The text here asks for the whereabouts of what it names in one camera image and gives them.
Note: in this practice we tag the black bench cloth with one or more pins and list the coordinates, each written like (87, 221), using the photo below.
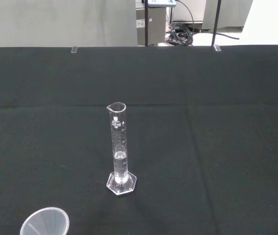
(202, 127)

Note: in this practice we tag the grey metal cabinet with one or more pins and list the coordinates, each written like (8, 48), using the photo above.
(155, 27)

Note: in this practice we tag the black stand pole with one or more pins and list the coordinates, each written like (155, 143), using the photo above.
(146, 24)
(216, 22)

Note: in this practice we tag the clear cloth clip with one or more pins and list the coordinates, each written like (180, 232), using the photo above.
(73, 49)
(216, 48)

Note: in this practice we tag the clear plastic funnel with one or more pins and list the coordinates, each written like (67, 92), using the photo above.
(49, 220)

